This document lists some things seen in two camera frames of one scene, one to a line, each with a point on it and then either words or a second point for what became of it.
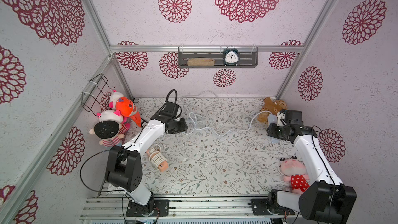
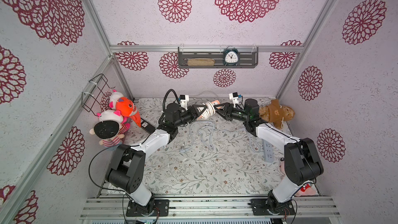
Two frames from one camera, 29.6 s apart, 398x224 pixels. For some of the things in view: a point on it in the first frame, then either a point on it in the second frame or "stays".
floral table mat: x=224 y=150 stays
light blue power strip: x=272 y=120 → x=268 y=152
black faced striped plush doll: x=110 y=127 stays
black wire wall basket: x=93 y=95 stays
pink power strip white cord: x=157 y=158 → x=210 y=112
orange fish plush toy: x=127 y=108 stays
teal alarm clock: x=231 y=56 stays
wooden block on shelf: x=200 y=61 stays
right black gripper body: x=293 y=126 → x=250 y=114
